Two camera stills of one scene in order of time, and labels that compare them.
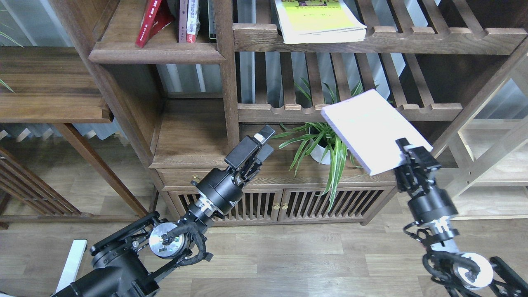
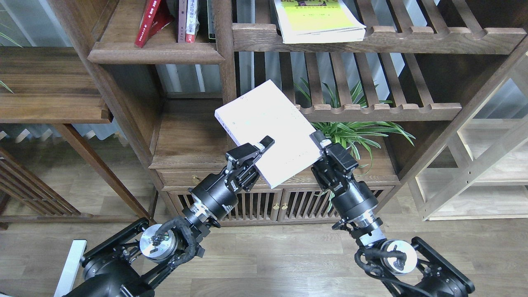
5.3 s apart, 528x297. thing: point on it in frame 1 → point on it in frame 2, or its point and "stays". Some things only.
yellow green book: x=304 y=21 stays
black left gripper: x=222 y=191 stays
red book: x=157 y=16 stays
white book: x=371 y=126 → x=265 y=111
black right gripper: x=426 y=201 → x=350 y=198
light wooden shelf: x=484 y=156 stays
